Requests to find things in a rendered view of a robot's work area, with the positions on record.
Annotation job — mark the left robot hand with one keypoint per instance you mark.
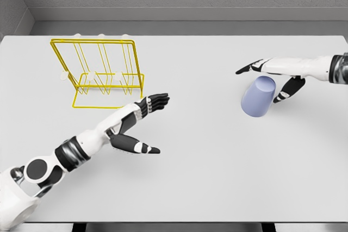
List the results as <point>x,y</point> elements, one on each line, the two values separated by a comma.
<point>123,118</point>

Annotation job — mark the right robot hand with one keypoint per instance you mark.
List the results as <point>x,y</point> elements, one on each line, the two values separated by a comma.
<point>277,66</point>

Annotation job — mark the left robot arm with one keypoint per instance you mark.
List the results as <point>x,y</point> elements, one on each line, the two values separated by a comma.
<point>68,153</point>

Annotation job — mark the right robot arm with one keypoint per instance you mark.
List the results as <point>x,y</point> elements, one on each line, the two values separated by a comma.
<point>324,67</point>

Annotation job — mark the lavender cup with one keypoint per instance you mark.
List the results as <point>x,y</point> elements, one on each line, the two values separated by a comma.
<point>257,96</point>

